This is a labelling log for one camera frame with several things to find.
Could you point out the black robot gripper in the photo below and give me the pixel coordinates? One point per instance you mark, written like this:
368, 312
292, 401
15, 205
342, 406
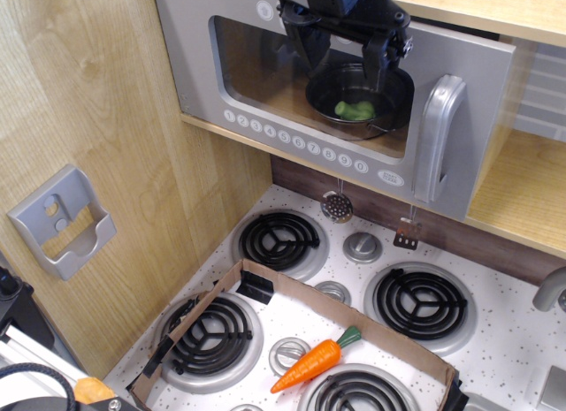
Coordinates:
379, 25

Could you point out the grey toy microwave door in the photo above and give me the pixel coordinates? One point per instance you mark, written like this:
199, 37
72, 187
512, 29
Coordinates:
234, 67

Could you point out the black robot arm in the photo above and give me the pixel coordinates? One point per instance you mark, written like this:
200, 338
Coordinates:
378, 25

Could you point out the steel pot in microwave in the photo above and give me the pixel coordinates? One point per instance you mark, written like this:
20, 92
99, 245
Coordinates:
347, 101

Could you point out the green toy vegetable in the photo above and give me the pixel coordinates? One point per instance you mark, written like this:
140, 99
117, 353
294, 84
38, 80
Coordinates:
359, 111

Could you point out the round steel skimmer utensil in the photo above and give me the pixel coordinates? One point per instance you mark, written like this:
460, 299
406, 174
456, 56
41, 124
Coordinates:
336, 206

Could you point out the small steel spatula utensil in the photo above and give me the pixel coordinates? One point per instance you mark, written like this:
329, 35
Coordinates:
408, 230

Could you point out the upper grey stove knob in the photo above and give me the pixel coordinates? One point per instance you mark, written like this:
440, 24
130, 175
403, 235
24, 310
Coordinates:
362, 247

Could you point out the grey stove knob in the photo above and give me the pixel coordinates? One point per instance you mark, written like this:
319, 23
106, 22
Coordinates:
285, 353
362, 247
335, 290

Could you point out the back left black burner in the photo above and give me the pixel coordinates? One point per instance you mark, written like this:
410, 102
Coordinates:
286, 241

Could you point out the black burner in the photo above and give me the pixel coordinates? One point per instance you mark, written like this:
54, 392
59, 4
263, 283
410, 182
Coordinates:
357, 386
218, 350
286, 241
424, 303

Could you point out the light wooden shelf unit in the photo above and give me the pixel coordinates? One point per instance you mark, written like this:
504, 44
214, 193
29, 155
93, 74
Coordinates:
520, 195

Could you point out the middle grey stove knob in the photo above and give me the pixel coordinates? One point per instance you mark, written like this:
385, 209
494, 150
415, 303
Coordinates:
335, 290

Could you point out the back right black burner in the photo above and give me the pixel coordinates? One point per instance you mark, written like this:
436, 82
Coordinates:
424, 303

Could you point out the brown cardboard barrier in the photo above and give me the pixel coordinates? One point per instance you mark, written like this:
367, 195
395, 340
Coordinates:
260, 283

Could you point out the orange toy carrot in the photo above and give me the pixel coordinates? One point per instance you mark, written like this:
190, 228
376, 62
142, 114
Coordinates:
318, 360

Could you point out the grey toy faucet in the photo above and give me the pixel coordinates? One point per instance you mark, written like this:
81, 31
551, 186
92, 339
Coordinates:
551, 291

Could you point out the lower grey stove knob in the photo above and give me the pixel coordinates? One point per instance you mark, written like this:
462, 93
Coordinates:
285, 353

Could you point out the front left black burner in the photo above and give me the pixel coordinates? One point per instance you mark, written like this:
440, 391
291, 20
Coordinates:
218, 350

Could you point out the front right black burner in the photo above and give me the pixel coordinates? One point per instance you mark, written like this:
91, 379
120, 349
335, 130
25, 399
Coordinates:
357, 386

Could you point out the black device at left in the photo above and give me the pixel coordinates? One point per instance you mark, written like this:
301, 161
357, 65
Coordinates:
19, 309

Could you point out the orange object bottom left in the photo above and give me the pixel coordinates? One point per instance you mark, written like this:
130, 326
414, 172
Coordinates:
89, 390

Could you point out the grey wall phone holder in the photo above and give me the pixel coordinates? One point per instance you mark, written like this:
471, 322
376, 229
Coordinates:
51, 209

